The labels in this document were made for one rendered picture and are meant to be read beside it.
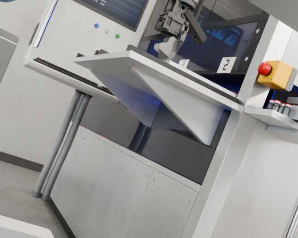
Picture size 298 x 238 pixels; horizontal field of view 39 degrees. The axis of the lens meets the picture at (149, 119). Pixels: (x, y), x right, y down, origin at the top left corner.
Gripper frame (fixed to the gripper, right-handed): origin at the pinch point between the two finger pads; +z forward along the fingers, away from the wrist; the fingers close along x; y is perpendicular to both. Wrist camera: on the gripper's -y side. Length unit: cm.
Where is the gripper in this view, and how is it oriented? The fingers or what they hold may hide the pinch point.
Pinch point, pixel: (166, 63)
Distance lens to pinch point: 133.7
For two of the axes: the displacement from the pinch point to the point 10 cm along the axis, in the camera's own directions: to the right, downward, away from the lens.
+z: -3.8, 9.2, -0.6
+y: -8.4, -3.7, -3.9
